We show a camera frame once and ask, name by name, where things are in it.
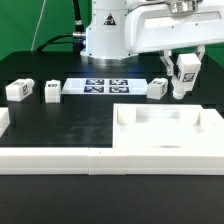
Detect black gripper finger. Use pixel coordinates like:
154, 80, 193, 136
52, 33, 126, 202
160, 50, 174, 76
194, 45, 205, 65

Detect white square table top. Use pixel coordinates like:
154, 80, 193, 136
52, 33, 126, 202
112, 104, 224, 148

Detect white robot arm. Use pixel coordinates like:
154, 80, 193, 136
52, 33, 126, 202
124, 0, 224, 58

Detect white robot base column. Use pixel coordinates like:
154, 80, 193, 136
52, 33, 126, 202
80, 0, 138, 66

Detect white fiducial marker plate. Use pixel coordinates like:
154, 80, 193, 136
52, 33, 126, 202
62, 78, 147, 95

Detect white U-shaped obstacle fence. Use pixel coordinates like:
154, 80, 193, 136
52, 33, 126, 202
0, 107, 224, 176

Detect black cables behind base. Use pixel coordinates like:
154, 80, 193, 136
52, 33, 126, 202
35, 0, 88, 56

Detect thin white cable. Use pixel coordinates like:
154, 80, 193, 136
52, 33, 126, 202
30, 0, 48, 52

